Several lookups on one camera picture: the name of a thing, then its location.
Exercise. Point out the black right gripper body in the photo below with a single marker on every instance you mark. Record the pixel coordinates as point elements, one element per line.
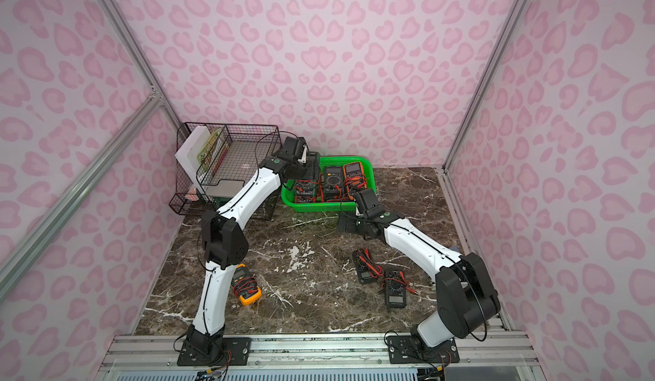
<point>350,222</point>

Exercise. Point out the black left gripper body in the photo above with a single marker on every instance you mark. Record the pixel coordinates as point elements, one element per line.
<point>309,165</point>

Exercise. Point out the dark green multimeter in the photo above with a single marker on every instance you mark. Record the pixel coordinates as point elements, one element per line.
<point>306,190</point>
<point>333,184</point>

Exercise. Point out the orange multimeter with leads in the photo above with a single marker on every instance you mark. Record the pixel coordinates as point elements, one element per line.
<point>355,180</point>

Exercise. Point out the black multimeter red leads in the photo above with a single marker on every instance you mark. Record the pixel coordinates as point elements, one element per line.
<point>367,270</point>

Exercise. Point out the yellow multimeter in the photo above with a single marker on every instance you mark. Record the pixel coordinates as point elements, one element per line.
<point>245,286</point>

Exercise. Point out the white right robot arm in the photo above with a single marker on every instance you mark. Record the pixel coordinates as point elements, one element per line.
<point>465,295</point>

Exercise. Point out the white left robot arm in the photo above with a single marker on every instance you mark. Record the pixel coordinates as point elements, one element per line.
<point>225,244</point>

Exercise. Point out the green plastic basket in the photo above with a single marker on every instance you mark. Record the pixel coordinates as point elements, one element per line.
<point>321,163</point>

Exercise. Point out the black clamp multimeter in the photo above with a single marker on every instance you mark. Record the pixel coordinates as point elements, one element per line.
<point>396,288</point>

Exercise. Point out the white board in rack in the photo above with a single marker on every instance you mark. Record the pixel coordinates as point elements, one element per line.
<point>188,156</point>

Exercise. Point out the black wire mesh rack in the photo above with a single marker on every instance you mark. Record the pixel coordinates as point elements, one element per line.
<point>230,159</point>

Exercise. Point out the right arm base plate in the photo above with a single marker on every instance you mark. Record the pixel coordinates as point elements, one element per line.
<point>408,349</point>

